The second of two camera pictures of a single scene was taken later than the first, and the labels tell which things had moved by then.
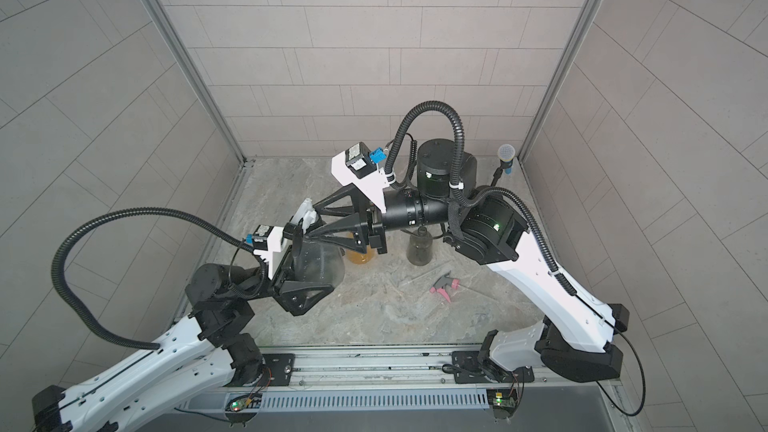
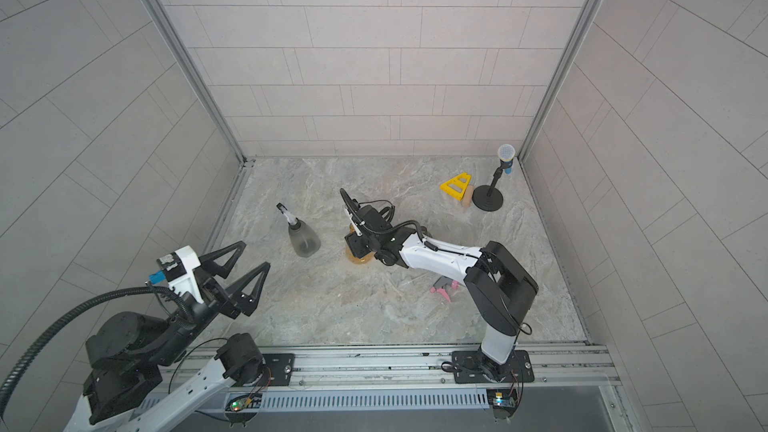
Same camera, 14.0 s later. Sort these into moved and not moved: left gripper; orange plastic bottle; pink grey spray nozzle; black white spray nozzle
Moved: black white spray nozzle; left gripper
Not moved: pink grey spray nozzle; orange plastic bottle
